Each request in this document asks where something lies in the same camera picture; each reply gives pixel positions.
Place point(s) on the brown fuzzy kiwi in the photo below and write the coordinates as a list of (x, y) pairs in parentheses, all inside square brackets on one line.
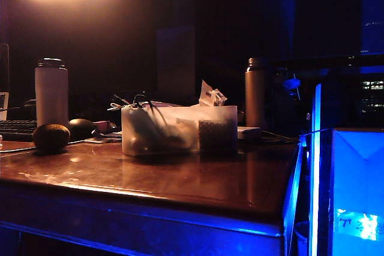
[(51, 137)]

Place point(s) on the translucent plastic box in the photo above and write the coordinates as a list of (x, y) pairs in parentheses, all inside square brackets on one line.
[(180, 115)]

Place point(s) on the dark perforated box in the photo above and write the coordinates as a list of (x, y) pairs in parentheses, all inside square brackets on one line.
[(217, 134)]

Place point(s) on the blue lit box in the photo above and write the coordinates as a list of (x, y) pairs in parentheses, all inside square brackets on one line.
[(357, 184)]

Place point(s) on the crumpled paper receipts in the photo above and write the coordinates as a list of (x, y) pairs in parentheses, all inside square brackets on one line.
[(210, 95)]

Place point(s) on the black zip tie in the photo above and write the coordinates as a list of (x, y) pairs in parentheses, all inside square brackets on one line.
[(156, 110)]

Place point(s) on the dark brown metal bottle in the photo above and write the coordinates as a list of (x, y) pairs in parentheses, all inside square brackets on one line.
[(254, 97)]

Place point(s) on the small pink block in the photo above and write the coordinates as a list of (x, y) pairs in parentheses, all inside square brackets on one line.
[(101, 125)]

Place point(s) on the flat card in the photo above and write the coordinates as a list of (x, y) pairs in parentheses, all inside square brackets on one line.
[(102, 140)]

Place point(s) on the black computer mouse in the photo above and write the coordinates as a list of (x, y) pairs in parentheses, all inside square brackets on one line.
[(80, 128)]

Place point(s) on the upright flat panel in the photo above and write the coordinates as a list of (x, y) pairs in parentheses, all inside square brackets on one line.
[(315, 163)]

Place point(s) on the white insulated bottle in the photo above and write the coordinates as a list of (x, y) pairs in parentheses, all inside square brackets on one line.
[(51, 94)]

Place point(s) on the black keyboard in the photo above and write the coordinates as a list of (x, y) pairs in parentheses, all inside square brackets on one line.
[(18, 130)]

